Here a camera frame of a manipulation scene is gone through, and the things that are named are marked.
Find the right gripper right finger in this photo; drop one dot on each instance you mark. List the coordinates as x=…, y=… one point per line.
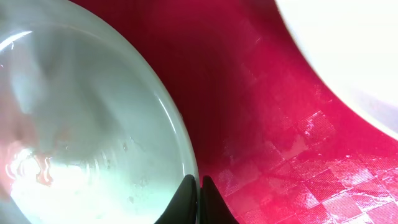
x=213, y=209

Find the pale green plate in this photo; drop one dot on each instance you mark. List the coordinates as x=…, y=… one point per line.
x=89, y=134

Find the red plastic tray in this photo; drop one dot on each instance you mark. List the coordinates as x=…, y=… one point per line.
x=278, y=144

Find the white plate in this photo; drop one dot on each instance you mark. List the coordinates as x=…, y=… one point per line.
x=352, y=47

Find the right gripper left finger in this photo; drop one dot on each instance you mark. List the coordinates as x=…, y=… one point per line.
x=182, y=209

